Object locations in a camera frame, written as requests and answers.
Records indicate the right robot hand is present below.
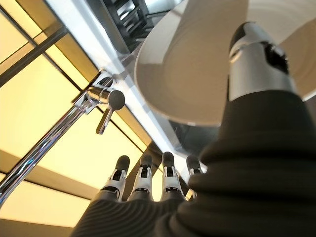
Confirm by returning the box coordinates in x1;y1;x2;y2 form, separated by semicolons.
70;21;316;237

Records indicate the beige round plate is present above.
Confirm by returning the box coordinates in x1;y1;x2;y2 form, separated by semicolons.
134;0;316;126

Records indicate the black dish drying rack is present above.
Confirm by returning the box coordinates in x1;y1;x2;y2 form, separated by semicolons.
103;0;154;50

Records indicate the chrome gooseneck kitchen faucet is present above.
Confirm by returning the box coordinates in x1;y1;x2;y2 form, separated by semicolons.
0;70;126;205

